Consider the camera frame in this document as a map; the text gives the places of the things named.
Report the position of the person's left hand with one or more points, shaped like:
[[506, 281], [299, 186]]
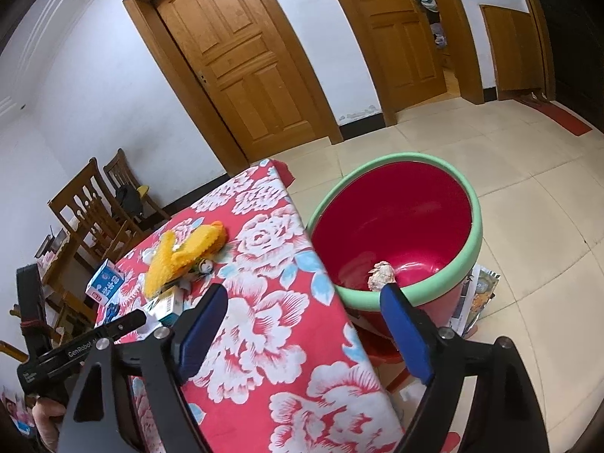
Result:
[[47, 427]]

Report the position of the red doormat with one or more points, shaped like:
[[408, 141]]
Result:
[[566, 120]]

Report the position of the dark door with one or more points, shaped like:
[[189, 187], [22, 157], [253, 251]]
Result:
[[575, 33]]

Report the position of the large wooden chair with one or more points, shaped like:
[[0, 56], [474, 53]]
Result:
[[89, 212]]

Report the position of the small white and green box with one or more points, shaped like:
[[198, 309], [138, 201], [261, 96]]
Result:
[[165, 306]]

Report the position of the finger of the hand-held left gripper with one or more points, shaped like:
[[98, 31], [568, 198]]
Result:
[[123, 323]]

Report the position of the wooden chair with yellow cushion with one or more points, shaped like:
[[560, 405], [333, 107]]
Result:
[[122, 167]]

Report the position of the packaged bread loaf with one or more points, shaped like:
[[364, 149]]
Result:
[[174, 255]]

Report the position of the black bag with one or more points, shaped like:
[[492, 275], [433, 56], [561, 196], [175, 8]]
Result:
[[128, 200]]

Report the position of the red plastic stool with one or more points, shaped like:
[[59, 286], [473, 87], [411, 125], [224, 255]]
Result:
[[377, 347]]

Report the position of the low wooden panel door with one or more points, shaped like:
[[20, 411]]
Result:
[[512, 52]]

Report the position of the red basin with green rim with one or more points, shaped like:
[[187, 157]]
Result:
[[401, 217]]

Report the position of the stack of magazines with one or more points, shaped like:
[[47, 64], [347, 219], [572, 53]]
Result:
[[476, 297]]

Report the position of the crumpled paper ball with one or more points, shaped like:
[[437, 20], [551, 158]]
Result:
[[381, 276]]

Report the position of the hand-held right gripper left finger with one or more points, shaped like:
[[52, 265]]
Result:
[[203, 325]]

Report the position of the small black and white toy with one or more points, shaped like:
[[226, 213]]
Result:
[[204, 267]]

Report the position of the closed wooden door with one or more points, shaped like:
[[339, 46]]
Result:
[[236, 56]]

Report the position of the open wooden door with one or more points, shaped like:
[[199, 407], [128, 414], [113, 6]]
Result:
[[391, 33]]

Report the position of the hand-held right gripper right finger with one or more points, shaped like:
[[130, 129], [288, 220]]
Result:
[[406, 335]]

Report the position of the red floral tablecloth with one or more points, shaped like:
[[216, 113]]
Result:
[[283, 339]]

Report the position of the blue and white milk carton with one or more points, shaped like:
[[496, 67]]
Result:
[[104, 285]]

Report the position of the blue fidget spinner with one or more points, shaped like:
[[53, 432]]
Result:
[[113, 312]]

